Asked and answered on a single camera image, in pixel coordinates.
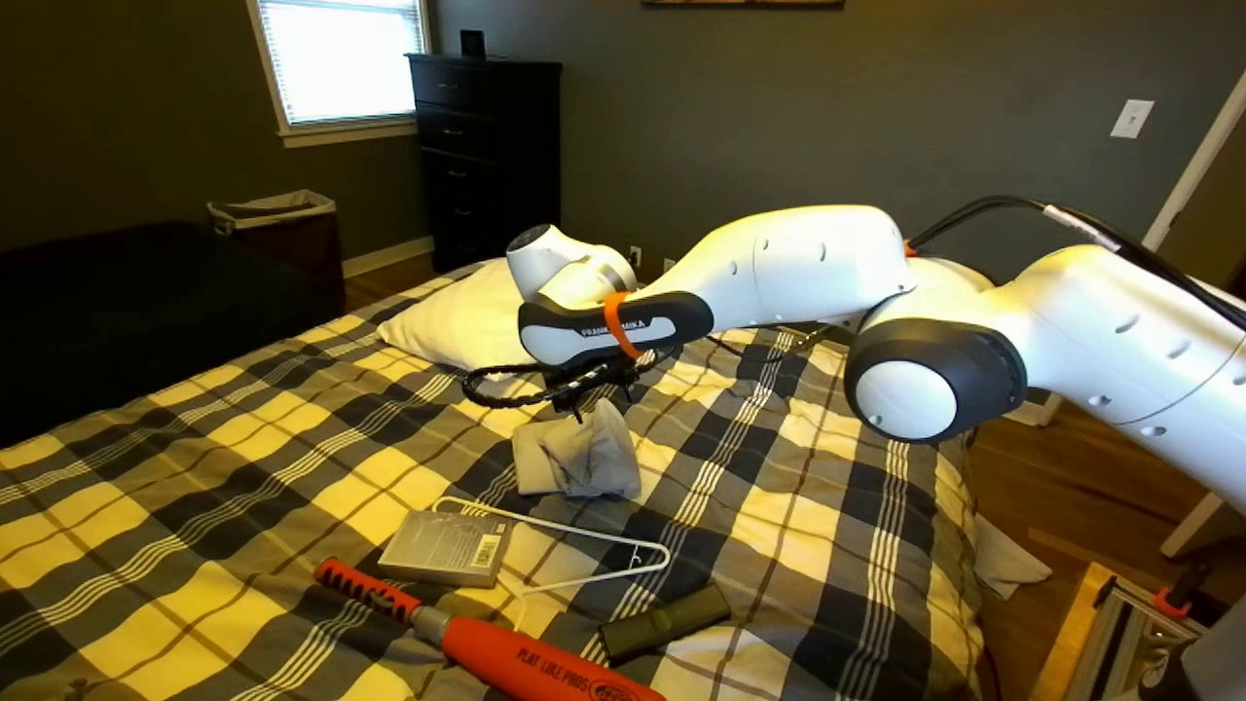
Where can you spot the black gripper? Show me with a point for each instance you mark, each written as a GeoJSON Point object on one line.
{"type": "Point", "coordinates": [594, 373]}

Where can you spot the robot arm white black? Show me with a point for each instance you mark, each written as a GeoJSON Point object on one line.
{"type": "Point", "coordinates": [805, 265]}

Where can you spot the white pillow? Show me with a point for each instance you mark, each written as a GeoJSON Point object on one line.
{"type": "Point", "coordinates": [455, 325]}

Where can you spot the olive green cylinder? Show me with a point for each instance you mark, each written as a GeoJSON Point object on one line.
{"type": "Point", "coordinates": [668, 620]}

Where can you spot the plaid comforter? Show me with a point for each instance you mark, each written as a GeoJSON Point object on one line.
{"type": "Point", "coordinates": [805, 521]}

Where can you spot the black dresser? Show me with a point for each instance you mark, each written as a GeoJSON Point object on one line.
{"type": "Point", "coordinates": [490, 159]}

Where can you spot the red baseball bat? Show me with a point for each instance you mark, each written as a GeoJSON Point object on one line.
{"type": "Point", "coordinates": [521, 656]}

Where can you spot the small black device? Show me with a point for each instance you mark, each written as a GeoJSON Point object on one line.
{"type": "Point", "coordinates": [472, 43]}

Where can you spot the bright window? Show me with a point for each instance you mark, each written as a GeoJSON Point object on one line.
{"type": "Point", "coordinates": [346, 60]}

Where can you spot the white paper sheet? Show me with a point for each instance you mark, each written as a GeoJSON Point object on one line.
{"type": "Point", "coordinates": [1008, 559]}

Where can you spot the dark futon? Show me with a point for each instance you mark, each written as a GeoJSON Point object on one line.
{"type": "Point", "coordinates": [118, 313]}

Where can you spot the wooden board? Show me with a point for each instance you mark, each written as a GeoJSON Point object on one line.
{"type": "Point", "coordinates": [1072, 647]}

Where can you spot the white door trim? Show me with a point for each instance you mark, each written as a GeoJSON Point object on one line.
{"type": "Point", "coordinates": [1196, 163]}

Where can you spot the metal stand frame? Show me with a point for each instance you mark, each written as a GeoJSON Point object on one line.
{"type": "Point", "coordinates": [1131, 637]}

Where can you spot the white light switch plate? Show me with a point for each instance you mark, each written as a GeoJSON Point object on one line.
{"type": "Point", "coordinates": [1131, 117]}

